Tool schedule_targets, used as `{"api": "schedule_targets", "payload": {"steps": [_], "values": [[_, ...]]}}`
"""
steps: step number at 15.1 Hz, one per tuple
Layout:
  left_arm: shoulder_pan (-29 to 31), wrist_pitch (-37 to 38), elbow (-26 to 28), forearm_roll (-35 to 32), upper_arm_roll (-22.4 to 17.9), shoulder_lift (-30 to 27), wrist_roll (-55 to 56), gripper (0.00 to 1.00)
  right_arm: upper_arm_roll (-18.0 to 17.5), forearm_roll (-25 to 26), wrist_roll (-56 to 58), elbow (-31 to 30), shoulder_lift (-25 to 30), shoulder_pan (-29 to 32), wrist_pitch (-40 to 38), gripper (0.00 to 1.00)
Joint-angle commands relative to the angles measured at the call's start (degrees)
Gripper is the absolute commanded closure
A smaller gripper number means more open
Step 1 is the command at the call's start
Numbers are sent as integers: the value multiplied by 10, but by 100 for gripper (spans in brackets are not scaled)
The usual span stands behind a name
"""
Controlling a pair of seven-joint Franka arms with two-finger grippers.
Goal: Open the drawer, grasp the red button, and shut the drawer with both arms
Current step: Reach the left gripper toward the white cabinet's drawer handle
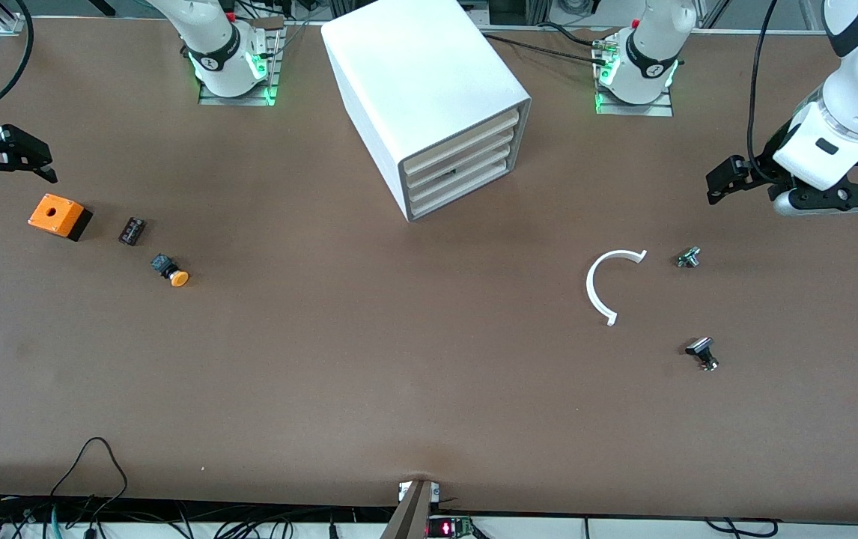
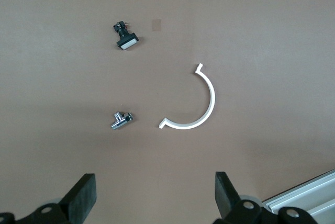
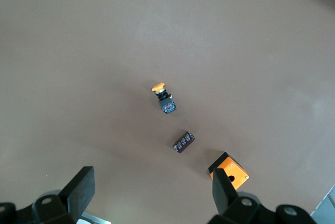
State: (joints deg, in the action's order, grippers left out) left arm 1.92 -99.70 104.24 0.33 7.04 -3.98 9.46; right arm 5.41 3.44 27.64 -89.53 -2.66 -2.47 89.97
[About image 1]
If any thin black looped cable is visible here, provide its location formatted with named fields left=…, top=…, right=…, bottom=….
left=49, top=437, right=129, bottom=517

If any aluminium arm base plate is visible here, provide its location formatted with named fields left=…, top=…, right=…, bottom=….
left=198, top=71, right=280, bottom=107
left=594, top=88, right=675, bottom=118

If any orange button enclosure box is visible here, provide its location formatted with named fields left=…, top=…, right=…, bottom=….
left=28, top=193, right=94, bottom=242

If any white curved plastic arc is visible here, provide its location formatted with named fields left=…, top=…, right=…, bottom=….
left=585, top=249, right=648, bottom=327

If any circuit board with red display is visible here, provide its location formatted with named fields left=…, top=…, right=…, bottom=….
left=427, top=515, right=478, bottom=539

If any white post mount bracket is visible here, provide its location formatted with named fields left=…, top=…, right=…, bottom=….
left=398, top=481, right=440, bottom=504

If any grey camera mounting post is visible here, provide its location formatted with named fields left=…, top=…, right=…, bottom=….
left=379, top=479, right=437, bottom=539

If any orange push button switch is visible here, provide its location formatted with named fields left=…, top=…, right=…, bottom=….
left=150, top=254, right=190, bottom=288

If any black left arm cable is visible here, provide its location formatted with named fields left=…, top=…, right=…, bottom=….
left=746, top=0, right=780, bottom=177

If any black base power cable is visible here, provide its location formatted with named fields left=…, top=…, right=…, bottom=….
left=538, top=22, right=609, bottom=47
left=483, top=32, right=613, bottom=61

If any black silver push switch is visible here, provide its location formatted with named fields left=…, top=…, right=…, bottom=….
left=684, top=337, right=720, bottom=373

